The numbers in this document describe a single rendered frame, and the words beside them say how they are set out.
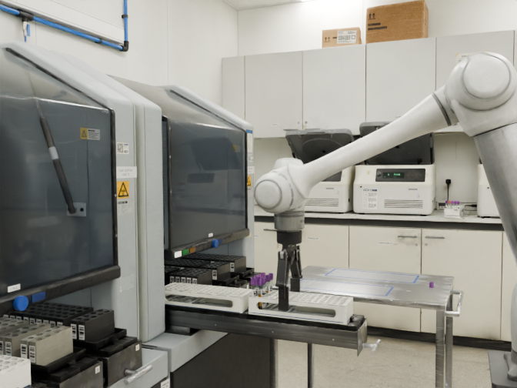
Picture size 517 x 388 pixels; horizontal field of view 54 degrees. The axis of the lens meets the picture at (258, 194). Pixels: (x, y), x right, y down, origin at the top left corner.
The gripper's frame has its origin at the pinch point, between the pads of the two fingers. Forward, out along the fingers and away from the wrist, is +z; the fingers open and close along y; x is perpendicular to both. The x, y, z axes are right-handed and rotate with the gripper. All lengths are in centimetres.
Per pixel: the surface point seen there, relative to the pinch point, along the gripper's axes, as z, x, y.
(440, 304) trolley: 4.4, -41.3, 24.7
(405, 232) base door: 8, -9, 228
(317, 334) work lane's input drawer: 7.7, -10.4, -6.8
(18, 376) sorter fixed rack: 1, 33, -69
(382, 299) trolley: 4.7, -23.5, 25.1
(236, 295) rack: -0.2, 15.9, -3.3
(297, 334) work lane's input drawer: 8.4, -4.6, -6.9
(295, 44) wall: -147, 93, 292
